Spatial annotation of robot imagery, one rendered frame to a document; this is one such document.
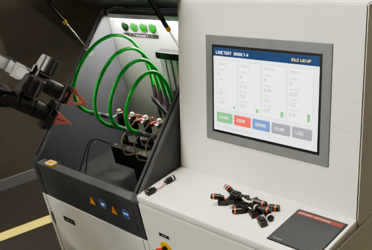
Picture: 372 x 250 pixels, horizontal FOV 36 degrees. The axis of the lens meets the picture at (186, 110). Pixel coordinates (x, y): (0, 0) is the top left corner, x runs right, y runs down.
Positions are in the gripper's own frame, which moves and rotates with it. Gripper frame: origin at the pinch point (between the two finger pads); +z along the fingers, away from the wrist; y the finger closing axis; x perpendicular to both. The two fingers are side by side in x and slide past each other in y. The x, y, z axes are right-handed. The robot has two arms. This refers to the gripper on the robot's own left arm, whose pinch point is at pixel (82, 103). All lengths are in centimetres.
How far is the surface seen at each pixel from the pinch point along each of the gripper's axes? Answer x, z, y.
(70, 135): 10.2, 12.8, 37.1
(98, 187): 26.1, 16.8, -7.5
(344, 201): 3, 53, -88
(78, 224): 43, 27, 21
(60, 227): 48, 27, 39
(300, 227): 15, 46, -83
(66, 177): 27.4, 11.0, 13.3
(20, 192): 51, 54, 224
